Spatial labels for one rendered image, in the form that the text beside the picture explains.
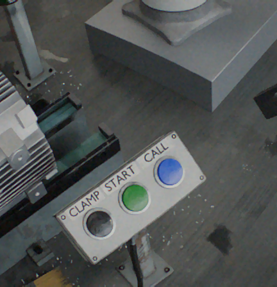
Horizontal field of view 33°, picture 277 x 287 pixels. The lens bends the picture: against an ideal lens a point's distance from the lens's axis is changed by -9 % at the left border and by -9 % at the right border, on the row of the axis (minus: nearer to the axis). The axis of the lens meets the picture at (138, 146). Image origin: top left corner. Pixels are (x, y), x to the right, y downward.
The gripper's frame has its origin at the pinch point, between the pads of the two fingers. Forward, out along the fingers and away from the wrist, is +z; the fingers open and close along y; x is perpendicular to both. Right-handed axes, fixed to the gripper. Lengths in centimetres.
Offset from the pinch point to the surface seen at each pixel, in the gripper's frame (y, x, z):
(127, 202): 17.7, -0.1, 9.6
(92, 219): 22.1, -0.9, 9.6
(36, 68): 5, -29, 60
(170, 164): 11.2, -0.6, 9.6
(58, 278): 28.9, 7.1, 37.1
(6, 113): 22.0, -17.7, 20.7
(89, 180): 14.5, -3.2, 35.6
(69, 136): 11.5, -11.1, 41.9
